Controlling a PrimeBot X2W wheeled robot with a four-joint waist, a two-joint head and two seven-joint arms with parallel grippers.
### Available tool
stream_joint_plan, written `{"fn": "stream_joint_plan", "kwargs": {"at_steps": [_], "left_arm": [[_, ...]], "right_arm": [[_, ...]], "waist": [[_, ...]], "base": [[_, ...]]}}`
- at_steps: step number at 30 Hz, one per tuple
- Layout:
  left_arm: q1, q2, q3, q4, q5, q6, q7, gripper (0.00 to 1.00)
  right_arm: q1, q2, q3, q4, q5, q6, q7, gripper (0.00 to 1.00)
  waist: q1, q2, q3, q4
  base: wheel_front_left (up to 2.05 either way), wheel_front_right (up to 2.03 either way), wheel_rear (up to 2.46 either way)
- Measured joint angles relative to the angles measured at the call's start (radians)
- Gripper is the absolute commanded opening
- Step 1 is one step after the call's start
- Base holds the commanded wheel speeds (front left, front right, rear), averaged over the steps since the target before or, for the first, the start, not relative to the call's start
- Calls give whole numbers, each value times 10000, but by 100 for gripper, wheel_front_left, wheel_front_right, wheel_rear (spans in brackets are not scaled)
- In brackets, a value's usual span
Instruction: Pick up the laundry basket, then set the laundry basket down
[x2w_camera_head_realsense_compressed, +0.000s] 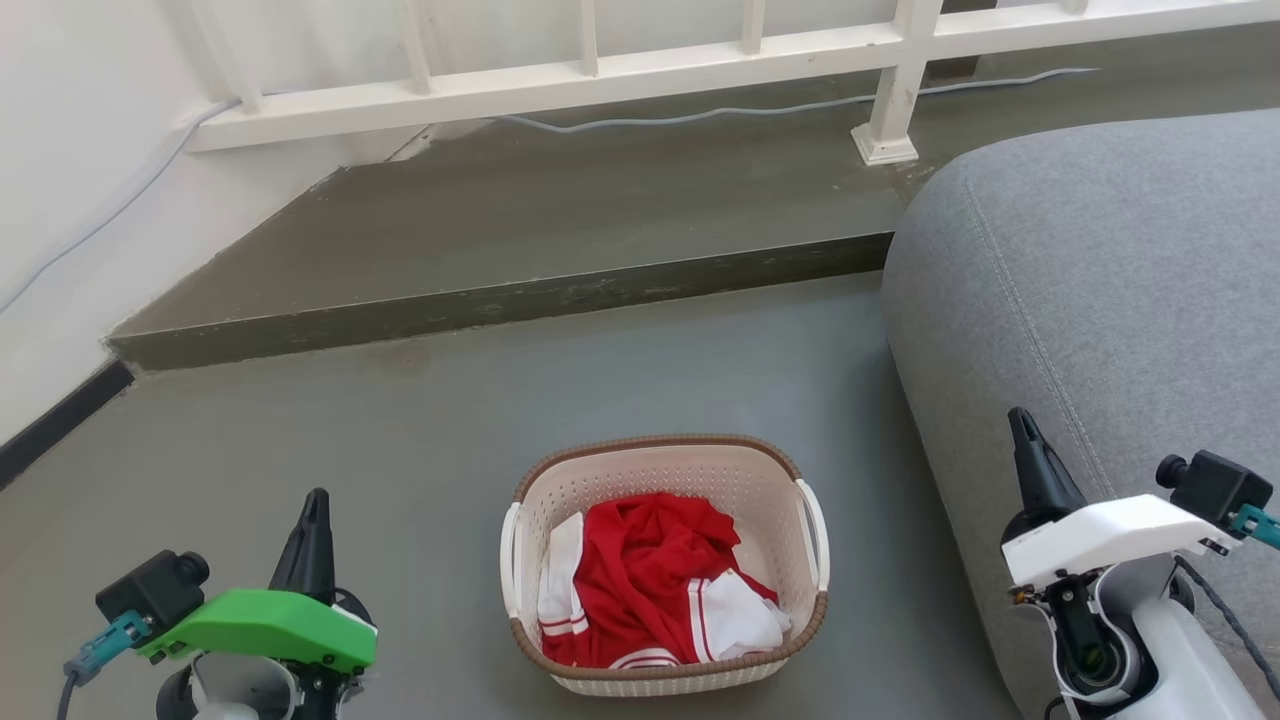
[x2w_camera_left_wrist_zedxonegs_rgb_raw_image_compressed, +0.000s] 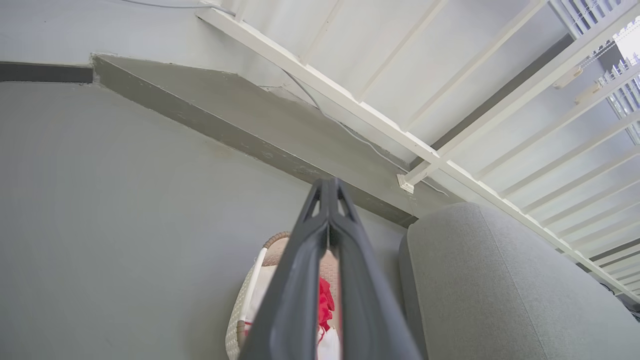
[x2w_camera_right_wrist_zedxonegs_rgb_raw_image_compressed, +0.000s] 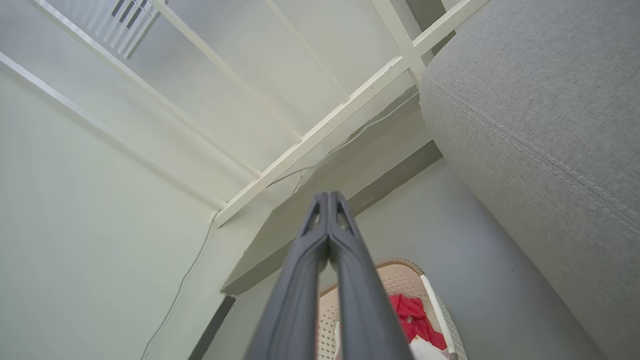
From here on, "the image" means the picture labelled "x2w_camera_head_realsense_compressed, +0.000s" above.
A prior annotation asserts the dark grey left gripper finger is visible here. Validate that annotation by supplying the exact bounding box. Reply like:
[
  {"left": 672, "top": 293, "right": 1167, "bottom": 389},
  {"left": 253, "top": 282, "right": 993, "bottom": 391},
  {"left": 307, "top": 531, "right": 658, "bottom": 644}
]
[
  {"left": 305, "top": 488, "right": 337, "bottom": 604},
  {"left": 268, "top": 488, "right": 321, "bottom": 598}
]

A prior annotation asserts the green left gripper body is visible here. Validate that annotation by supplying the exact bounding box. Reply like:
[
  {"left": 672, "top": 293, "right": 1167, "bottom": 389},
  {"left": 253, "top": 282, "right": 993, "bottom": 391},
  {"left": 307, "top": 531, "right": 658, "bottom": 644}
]
[{"left": 140, "top": 588, "right": 379, "bottom": 674}]

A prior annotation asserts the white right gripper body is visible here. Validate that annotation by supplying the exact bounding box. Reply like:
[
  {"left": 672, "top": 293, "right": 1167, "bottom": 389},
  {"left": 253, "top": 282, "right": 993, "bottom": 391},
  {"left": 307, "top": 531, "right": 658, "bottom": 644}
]
[{"left": 1002, "top": 494, "right": 1241, "bottom": 591}]

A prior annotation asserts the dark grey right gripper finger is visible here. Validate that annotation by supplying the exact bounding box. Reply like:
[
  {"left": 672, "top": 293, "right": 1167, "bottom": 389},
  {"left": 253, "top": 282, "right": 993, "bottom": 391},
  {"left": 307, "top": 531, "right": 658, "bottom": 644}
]
[
  {"left": 1020, "top": 408, "right": 1087, "bottom": 506},
  {"left": 1008, "top": 408, "right": 1049, "bottom": 518}
]

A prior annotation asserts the cream plastic laundry basket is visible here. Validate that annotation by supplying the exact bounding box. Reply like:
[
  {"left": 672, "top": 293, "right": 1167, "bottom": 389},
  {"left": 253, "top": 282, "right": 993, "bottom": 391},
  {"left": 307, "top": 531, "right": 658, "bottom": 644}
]
[{"left": 499, "top": 433, "right": 831, "bottom": 698}]

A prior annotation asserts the grey fabric sofa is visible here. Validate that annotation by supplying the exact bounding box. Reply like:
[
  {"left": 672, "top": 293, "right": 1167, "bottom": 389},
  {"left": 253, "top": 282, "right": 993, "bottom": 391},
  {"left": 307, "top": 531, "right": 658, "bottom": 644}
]
[{"left": 880, "top": 108, "right": 1280, "bottom": 720}]

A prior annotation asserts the black baseboard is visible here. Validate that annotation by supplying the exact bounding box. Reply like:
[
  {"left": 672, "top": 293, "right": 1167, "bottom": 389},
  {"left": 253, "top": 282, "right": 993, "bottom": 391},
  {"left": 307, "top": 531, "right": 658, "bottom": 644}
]
[{"left": 0, "top": 358, "right": 136, "bottom": 491}]

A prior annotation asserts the red and white garment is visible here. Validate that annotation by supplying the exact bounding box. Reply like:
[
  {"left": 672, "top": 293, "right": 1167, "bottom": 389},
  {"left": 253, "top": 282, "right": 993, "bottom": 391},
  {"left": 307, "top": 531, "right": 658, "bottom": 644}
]
[{"left": 537, "top": 491, "right": 793, "bottom": 669}]

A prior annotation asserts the white railing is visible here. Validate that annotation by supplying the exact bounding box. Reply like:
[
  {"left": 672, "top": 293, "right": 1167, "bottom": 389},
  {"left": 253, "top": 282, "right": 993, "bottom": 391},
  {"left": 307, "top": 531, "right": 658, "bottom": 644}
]
[{"left": 165, "top": 0, "right": 1280, "bottom": 166}]

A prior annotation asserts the teal right camera cable plug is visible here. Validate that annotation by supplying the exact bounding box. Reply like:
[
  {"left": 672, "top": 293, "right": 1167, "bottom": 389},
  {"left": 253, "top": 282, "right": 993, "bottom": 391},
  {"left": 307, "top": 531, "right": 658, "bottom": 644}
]
[{"left": 1232, "top": 505, "right": 1280, "bottom": 549}]

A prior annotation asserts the teal camera cable plug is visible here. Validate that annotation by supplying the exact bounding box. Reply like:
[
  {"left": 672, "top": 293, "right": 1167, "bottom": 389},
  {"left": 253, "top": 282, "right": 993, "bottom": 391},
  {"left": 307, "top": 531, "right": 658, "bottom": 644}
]
[
  {"left": 65, "top": 612, "right": 151, "bottom": 686},
  {"left": 1232, "top": 505, "right": 1280, "bottom": 549}
]

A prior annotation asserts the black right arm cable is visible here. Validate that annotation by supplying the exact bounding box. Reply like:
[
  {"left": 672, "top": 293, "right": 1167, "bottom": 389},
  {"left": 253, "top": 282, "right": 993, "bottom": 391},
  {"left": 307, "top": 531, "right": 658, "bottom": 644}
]
[{"left": 1175, "top": 555, "right": 1280, "bottom": 701}]

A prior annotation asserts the teal left camera cable plug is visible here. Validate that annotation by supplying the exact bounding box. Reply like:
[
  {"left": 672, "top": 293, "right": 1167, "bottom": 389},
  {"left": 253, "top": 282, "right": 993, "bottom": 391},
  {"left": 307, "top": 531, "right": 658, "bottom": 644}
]
[{"left": 65, "top": 612, "right": 151, "bottom": 686}]

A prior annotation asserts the grey cable on wall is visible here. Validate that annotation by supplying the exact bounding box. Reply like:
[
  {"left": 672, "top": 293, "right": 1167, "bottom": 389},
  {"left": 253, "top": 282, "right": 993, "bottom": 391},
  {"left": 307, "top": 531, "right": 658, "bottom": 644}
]
[{"left": 0, "top": 97, "right": 241, "bottom": 314}]

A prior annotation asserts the grey cable on floor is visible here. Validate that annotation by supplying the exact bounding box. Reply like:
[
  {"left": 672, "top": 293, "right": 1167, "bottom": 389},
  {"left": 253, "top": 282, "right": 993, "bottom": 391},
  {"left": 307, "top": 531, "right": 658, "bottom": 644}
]
[{"left": 497, "top": 68, "right": 1098, "bottom": 134}]

